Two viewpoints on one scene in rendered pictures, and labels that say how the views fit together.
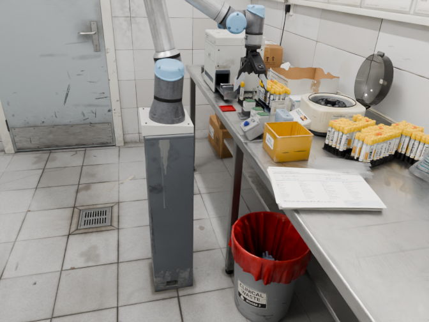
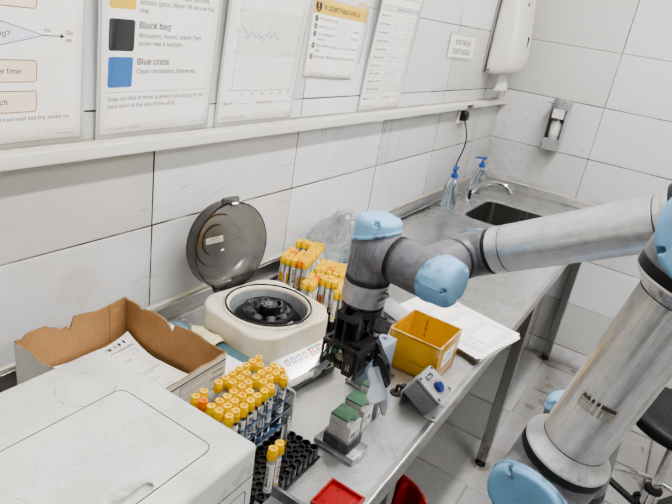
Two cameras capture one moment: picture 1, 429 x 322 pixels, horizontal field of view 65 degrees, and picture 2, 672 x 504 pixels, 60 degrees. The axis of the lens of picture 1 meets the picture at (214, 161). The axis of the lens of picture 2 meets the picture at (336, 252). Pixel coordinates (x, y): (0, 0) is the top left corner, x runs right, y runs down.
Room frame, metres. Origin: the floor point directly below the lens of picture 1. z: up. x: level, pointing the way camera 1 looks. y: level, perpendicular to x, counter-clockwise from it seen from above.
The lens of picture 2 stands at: (2.18, 0.41, 1.63)
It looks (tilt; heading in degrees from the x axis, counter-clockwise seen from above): 22 degrees down; 224
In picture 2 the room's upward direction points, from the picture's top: 9 degrees clockwise
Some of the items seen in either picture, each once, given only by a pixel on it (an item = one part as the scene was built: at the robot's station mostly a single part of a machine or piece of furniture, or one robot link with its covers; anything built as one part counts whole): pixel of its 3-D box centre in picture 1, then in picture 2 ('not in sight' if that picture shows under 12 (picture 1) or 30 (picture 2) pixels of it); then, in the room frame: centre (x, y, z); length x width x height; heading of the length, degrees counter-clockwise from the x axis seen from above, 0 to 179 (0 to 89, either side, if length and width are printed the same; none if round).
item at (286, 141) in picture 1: (286, 141); (422, 345); (1.13, -0.26, 0.93); 0.13 x 0.13 x 0.10; 14
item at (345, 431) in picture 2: (249, 107); (343, 427); (1.50, -0.15, 0.92); 0.05 x 0.04 x 0.06; 103
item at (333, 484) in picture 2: (227, 108); (338, 500); (1.59, -0.05, 0.88); 0.07 x 0.07 x 0.01; 15
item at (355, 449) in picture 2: (248, 113); (341, 439); (1.50, -0.15, 0.89); 0.09 x 0.05 x 0.04; 103
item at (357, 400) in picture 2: (256, 115); (357, 411); (1.43, -0.18, 0.91); 0.05 x 0.04 x 0.07; 105
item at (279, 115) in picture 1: (283, 124); (373, 361); (1.29, -0.27, 0.92); 0.10 x 0.07 x 0.10; 10
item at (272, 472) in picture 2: (251, 96); (275, 446); (1.64, -0.17, 0.93); 0.17 x 0.09 x 0.11; 15
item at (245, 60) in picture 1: (251, 59); (354, 335); (1.52, -0.14, 1.13); 0.09 x 0.08 x 0.12; 14
